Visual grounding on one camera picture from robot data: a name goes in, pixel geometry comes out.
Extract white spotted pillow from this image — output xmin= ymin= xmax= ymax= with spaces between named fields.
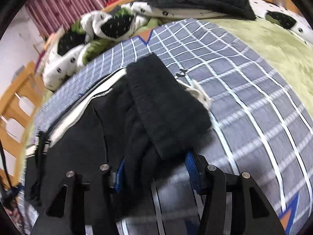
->
xmin=249 ymin=0 xmax=312 ymax=44

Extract light green fuzzy blanket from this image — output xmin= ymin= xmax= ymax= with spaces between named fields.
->
xmin=23 ymin=16 xmax=313 ymax=118

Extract black cable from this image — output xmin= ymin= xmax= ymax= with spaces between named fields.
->
xmin=0 ymin=139 xmax=25 ymax=233

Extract black pants with white stripe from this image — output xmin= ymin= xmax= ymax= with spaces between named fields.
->
xmin=24 ymin=54 xmax=212 ymax=220

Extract white green spotted quilt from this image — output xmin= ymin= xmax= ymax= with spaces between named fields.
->
xmin=40 ymin=3 xmax=161 ymax=91

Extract wooden bed frame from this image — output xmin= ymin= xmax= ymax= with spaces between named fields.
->
xmin=0 ymin=0 xmax=301 ymax=189

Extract grey checkered bed sheet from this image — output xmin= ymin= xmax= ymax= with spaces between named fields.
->
xmin=18 ymin=18 xmax=313 ymax=235

